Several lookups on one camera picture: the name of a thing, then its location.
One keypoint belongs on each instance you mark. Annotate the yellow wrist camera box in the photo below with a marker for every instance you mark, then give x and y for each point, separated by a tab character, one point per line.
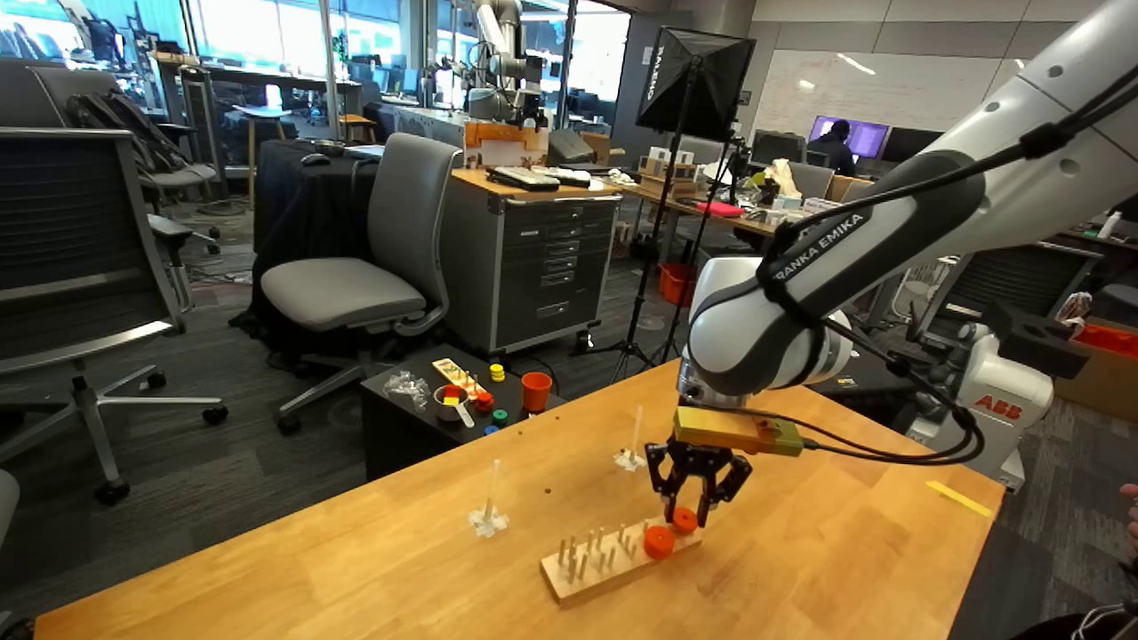
735	432

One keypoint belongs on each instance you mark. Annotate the wooden box on cabinet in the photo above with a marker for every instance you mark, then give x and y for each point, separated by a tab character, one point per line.
503	143

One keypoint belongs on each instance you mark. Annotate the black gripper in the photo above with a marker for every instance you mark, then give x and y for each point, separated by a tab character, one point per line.
705	460

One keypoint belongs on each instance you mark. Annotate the box of colourful toys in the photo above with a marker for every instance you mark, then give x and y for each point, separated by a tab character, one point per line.
395	432

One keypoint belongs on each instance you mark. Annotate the cluttered long wooden desk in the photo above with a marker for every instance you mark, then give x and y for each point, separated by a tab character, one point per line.
677	198

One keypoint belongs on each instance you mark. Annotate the small green piece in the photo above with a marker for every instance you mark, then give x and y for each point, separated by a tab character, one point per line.
499	417

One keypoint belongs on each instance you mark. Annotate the red bucket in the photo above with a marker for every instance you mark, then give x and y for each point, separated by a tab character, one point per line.
677	287

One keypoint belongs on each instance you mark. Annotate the dark office chair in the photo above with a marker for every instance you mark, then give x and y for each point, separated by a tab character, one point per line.
164	180

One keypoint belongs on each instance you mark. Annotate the tall white peg stand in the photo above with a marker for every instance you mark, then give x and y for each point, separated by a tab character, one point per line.
631	455

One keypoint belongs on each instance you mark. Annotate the small white peg stand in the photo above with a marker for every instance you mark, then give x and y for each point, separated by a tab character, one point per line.
487	518

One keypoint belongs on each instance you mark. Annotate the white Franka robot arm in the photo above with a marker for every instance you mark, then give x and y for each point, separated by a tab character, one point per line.
740	338

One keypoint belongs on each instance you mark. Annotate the black mesh office chair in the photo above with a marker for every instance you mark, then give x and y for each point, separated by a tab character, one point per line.
72	215

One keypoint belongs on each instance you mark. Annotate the white ABB robot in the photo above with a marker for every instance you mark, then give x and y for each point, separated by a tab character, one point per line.
998	426

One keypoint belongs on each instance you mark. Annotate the purple lit monitor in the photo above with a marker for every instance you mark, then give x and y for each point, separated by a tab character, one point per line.
848	135

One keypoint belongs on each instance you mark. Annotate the yellow tape strip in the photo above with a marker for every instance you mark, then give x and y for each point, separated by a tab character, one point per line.
959	499

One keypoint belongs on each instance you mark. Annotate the orange cup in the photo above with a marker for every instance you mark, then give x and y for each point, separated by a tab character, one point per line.
537	388

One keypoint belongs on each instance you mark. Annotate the small yellow block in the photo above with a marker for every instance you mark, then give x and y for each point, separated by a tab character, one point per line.
497	370

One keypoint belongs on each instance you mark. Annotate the red box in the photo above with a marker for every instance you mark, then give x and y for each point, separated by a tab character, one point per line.
1112	338

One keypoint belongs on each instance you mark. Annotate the orange disc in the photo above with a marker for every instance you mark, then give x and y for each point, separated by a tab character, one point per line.
658	543
684	520

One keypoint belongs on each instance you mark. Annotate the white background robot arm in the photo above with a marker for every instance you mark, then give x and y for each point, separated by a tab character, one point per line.
499	39

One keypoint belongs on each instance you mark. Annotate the small red piece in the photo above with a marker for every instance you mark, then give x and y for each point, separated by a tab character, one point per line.
480	404

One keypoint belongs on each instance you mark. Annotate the wooden rack with rods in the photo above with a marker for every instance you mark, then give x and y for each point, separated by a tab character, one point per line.
592	579

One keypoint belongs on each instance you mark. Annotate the clear plastic bag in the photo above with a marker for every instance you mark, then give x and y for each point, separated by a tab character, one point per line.
408	385

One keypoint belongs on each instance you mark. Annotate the grey rolling cabinet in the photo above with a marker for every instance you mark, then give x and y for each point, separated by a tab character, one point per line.
545	268

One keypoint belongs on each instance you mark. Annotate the flat black device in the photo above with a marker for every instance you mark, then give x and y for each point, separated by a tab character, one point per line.
523	180

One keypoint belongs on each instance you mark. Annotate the black softbox on stand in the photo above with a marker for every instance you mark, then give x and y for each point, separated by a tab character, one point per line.
697	82

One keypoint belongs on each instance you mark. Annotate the grey office chair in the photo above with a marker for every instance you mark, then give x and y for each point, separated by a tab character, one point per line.
340	294

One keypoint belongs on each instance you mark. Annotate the black monitor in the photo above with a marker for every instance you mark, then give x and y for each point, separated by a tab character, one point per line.
907	141

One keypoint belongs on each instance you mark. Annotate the person hand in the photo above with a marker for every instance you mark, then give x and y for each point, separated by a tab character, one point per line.
1129	508

